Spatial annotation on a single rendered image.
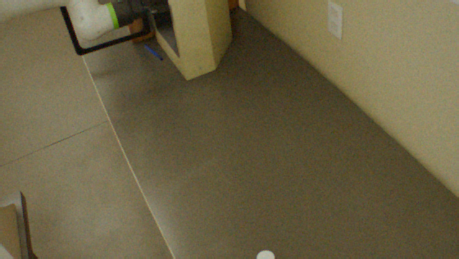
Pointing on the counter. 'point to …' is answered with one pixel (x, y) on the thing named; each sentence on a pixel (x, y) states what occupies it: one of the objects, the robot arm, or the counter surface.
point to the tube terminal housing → (198, 35)
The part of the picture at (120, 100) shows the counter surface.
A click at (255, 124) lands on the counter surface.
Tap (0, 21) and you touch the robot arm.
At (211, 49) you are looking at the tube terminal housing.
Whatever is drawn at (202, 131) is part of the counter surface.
